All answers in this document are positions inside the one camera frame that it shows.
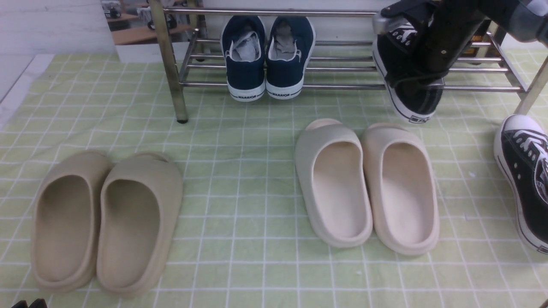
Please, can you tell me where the navy blue sneaker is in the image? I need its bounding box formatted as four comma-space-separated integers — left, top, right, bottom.
265, 16, 316, 100
220, 15, 266, 103

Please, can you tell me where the green checkered cloth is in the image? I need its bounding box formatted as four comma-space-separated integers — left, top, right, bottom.
0, 54, 547, 308

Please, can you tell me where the left cream slide slipper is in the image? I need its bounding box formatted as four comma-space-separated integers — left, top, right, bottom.
294, 118, 372, 248

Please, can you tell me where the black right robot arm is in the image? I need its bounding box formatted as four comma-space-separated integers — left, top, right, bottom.
372, 0, 547, 87

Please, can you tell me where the left tan slide slipper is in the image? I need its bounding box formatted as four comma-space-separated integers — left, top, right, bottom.
31, 150, 112, 293

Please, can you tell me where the right navy blue sneaker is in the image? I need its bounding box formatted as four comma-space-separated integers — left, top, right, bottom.
265, 16, 316, 100

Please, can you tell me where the black canvas sneaker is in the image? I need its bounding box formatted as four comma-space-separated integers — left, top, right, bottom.
372, 23, 445, 124
493, 114, 548, 254

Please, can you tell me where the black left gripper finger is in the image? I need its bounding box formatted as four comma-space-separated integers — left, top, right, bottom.
29, 299, 48, 308
12, 300, 28, 308

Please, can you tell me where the right cream slide slipper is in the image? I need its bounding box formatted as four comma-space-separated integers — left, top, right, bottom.
361, 123, 440, 256

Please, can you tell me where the right tan slide slipper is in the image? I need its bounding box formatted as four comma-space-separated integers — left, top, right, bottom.
96, 151, 183, 297

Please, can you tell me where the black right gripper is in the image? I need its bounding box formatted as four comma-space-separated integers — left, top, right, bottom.
373, 0, 485, 89

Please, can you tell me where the left navy blue sneaker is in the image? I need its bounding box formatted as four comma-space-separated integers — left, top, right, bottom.
220, 15, 266, 103

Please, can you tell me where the cream slide slipper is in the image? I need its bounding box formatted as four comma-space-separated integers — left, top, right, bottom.
294, 118, 372, 248
361, 123, 440, 256

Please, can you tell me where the metal shoe rack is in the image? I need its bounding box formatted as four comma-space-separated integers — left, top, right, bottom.
148, 0, 548, 124

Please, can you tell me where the tan slide slipper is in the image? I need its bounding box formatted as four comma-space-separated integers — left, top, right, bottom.
31, 150, 112, 293
96, 151, 183, 297

